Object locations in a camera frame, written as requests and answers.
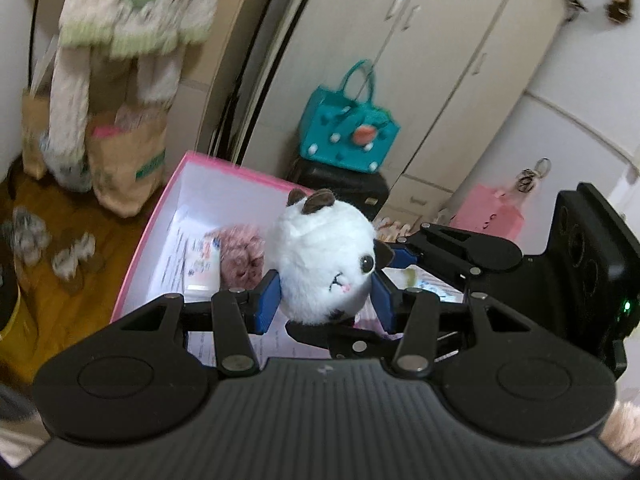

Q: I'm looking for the teal felt tote bag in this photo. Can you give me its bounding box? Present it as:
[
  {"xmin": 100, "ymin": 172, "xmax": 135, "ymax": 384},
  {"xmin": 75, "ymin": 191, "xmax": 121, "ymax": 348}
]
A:
[{"xmin": 299, "ymin": 60, "xmax": 401, "ymax": 175}]

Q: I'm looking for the yellow trash bin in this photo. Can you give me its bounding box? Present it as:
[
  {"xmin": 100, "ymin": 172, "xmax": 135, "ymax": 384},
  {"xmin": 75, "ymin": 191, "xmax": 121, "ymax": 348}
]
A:
[{"xmin": 0, "ymin": 265, "xmax": 39, "ymax": 367}]

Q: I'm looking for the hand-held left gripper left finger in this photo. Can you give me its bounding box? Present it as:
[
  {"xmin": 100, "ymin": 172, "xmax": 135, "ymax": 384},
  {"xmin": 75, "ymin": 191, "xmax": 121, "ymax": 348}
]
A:
[{"xmin": 107, "ymin": 270, "xmax": 283, "ymax": 379}]

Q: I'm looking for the pink cardboard box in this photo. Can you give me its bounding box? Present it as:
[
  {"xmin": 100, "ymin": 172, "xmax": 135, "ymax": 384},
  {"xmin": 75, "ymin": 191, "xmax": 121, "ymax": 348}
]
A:
[{"xmin": 111, "ymin": 151, "xmax": 466, "ymax": 361}]

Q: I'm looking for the beige wardrobe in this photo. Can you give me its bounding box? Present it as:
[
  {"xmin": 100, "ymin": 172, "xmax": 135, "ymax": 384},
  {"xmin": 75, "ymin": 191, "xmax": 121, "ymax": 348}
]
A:
[{"xmin": 260, "ymin": 0, "xmax": 576, "ymax": 231}]

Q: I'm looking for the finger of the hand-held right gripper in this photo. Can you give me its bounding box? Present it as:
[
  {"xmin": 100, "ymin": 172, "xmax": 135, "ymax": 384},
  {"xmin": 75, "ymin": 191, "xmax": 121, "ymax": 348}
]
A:
[
  {"xmin": 286, "ymin": 319, "xmax": 403, "ymax": 362},
  {"xmin": 380, "ymin": 222, "xmax": 524, "ymax": 294}
]

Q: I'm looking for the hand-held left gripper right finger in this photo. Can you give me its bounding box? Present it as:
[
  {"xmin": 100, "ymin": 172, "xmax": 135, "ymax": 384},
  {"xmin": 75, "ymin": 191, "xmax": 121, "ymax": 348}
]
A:
[{"xmin": 372, "ymin": 275, "xmax": 534, "ymax": 380}]

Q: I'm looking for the beige cabinet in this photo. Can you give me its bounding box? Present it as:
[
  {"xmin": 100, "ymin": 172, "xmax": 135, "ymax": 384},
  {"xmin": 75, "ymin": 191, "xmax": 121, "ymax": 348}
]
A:
[{"xmin": 167, "ymin": 0, "xmax": 282, "ymax": 161}]

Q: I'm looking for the black folded tripod stand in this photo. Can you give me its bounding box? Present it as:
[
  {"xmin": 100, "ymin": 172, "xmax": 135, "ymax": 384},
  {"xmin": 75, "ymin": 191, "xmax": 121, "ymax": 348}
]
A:
[{"xmin": 210, "ymin": 0, "xmax": 332, "ymax": 167}]

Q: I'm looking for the pink floral scrunchie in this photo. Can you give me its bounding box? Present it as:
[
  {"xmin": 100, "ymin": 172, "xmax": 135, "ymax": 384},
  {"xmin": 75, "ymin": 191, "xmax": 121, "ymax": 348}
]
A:
[{"xmin": 207, "ymin": 225, "xmax": 269, "ymax": 294}]

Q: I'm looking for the small white printed packet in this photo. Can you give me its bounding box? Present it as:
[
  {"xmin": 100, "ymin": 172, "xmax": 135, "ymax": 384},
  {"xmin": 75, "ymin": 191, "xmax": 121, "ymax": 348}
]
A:
[{"xmin": 187, "ymin": 237, "xmax": 224, "ymax": 292}]

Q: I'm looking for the black coat rack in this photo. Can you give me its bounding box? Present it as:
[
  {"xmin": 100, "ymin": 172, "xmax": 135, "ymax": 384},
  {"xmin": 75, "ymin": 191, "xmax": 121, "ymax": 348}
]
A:
[{"xmin": 27, "ymin": 5, "xmax": 44, "ymax": 96}]

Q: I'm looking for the large green-print paper bag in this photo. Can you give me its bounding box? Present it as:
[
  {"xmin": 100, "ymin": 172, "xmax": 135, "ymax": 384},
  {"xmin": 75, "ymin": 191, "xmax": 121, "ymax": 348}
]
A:
[{"xmin": 86, "ymin": 109, "xmax": 170, "ymax": 219}]

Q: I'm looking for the white panda plush toy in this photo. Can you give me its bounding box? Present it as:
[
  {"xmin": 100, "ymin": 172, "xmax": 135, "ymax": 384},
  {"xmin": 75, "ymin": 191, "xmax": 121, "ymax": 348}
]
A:
[{"xmin": 264, "ymin": 188, "xmax": 394, "ymax": 324}]

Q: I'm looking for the black suitcase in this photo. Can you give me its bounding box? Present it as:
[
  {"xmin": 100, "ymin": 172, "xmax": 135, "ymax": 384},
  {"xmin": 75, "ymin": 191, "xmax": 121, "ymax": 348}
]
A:
[{"xmin": 287, "ymin": 157, "xmax": 391, "ymax": 221}]

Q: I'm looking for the white refrigerator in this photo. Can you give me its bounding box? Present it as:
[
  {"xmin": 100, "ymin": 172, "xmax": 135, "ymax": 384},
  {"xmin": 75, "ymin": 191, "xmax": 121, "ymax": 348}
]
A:
[{"xmin": 500, "ymin": 5, "xmax": 640, "ymax": 241}]

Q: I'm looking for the pink shopping bag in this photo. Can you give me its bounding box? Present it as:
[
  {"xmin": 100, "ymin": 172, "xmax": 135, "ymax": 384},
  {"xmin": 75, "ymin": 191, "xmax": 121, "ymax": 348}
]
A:
[{"xmin": 450, "ymin": 183, "xmax": 526, "ymax": 242}]

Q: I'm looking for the black hair tie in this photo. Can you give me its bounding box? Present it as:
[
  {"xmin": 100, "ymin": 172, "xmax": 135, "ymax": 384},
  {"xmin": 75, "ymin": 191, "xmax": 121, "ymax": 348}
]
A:
[{"xmin": 515, "ymin": 157, "xmax": 551, "ymax": 194}]

